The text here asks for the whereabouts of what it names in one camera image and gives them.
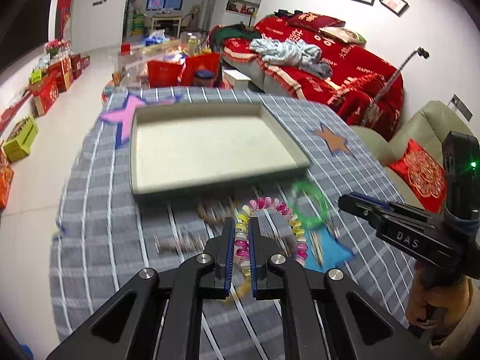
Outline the yellow cord bracelet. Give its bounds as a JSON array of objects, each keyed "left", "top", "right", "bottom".
[{"left": 223, "top": 279, "right": 251, "bottom": 304}]

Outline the silver rhinestone hair clip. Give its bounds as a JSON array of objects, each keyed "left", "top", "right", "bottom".
[{"left": 154, "top": 232, "right": 207, "bottom": 253}]

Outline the pink yellow spiral bracelet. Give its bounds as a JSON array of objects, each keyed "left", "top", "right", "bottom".
[{"left": 233, "top": 195, "right": 310, "bottom": 278}]

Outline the brown spiral hair tie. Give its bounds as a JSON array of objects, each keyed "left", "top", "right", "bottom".
[{"left": 196, "top": 198, "right": 239, "bottom": 229}]

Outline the green translucent bangle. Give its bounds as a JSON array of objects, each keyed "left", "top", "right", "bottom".
[{"left": 289, "top": 180, "right": 330, "bottom": 230}]

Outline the person right hand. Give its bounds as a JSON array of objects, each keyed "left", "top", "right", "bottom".
[{"left": 406, "top": 262, "right": 479, "bottom": 350}]

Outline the red embroidered cushion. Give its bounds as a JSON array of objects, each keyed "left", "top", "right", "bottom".
[{"left": 388, "top": 139, "right": 448, "bottom": 213}]

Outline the beige rabbit hair clip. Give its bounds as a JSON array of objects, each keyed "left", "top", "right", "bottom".
[{"left": 309, "top": 230, "right": 325, "bottom": 267}]

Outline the beige armchair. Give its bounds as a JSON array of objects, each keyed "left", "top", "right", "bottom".
[{"left": 352, "top": 101, "right": 472, "bottom": 209}]

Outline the grey checked tablecloth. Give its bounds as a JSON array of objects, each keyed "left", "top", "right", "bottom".
[{"left": 49, "top": 87, "right": 413, "bottom": 359}]

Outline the green shallow tray box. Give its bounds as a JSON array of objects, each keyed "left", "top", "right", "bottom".
[{"left": 130, "top": 102, "right": 312, "bottom": 199}]

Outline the red covered sofa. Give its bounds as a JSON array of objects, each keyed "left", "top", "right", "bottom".
[{"left": 212, "top": 12, "right": 404, "bottom": 140}]

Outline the light blue clothes pile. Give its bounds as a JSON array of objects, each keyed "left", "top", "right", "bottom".
[{"left": 249, "top": 38, "right": 333, "bottom": 80}]

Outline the small white stool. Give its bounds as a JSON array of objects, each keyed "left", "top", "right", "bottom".
[{"left": 223, "top": 69, "right": 251, "bottom": 91}]

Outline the blue lid jar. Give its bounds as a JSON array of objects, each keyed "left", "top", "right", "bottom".
[{"left": 193, "top": 69, "right": 216, "bottom": 88}]

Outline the red gift bag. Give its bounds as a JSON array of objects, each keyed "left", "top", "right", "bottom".
[{"left": 147, "top": 53, "right": 221, "bottom": 88}]

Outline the orange gift box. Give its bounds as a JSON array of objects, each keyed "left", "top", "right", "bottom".
[{"left": 0, "top": 151, "right": 15, "bottom": 210}]

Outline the green gift box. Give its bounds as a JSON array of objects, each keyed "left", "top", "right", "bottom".
[{"left": 2, "top": 115, "right": 38, "bottom": 163}]

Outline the red gift box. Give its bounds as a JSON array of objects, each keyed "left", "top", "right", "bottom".
[{"left": 31, "top": 76, "right": 59, "bottom": 116}]

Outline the black television screen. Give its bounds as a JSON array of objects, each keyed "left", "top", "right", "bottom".
[{"left": 1, "top": 0, "right": 51, "bottom": 70}]

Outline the camera pole stand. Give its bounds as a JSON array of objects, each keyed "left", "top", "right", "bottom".
[{"left": 360, "top": 47, "right": 431, "bottom": 126}]

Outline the red certificate frame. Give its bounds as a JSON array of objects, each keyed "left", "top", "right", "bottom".
[{"left": 380, "top": 0, "right": 409, "bottom": 17}]

